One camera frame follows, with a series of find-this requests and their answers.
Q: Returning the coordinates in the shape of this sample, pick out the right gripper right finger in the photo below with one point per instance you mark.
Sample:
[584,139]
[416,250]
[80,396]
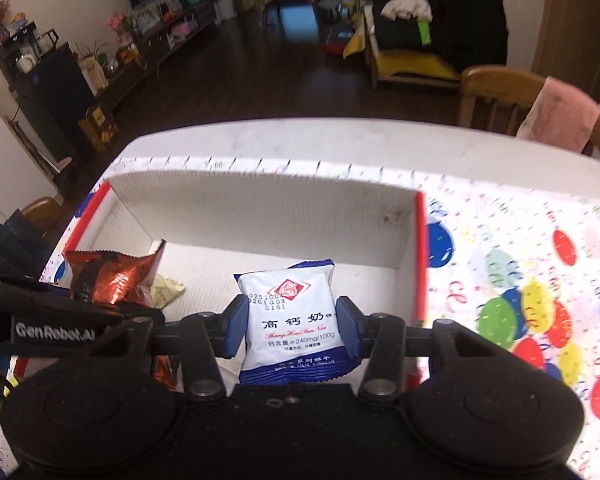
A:
[379,339]

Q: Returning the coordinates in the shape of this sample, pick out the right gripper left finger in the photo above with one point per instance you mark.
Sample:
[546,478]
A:
[205,337]

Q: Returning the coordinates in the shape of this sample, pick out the cream white snack packet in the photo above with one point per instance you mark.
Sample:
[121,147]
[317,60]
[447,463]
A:
[164,290]

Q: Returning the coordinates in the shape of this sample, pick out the white blue milk packet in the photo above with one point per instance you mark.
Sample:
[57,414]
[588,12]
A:
[292,333]

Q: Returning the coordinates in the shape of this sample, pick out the copper brown snack packet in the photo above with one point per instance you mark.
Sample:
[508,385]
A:
[113,278]

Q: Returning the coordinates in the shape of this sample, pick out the dark blue jeans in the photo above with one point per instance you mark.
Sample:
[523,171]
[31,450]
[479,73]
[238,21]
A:
[23,250]

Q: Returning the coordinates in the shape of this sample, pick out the wooden chair with jeans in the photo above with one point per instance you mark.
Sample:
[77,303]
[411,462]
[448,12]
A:
[43,214]

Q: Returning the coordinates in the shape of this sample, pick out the red cardboard box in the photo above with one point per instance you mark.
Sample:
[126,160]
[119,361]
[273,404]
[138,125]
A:
[213,225]

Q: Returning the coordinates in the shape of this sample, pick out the white cupboard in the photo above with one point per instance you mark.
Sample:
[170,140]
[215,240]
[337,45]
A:
[22,182]

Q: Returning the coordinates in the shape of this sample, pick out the balloon birthday tablecloth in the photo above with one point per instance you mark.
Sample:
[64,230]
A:
[501,374]

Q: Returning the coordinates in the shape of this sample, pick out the black side cabinet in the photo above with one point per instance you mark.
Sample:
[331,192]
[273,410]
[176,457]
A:
[50,89]

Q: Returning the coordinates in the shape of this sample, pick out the dark tv console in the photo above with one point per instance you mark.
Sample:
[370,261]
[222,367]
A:
[158,44]

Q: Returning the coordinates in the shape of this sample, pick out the wooden chair far side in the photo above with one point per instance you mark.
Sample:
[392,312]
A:
[500,86]

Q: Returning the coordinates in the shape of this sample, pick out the yellow wooden armchair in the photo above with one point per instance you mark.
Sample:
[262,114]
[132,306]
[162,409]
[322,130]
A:
[396,66]

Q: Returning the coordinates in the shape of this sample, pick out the pink cloth on chair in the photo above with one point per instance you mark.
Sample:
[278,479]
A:
[562,116]

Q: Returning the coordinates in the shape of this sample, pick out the black clothes pile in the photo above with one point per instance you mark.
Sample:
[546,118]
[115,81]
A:
[462,33]

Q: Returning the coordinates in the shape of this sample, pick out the white garment on pile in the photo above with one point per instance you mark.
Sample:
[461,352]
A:
[407,9]

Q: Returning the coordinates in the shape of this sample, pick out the wooden door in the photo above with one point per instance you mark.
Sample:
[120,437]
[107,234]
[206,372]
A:
[568,46]

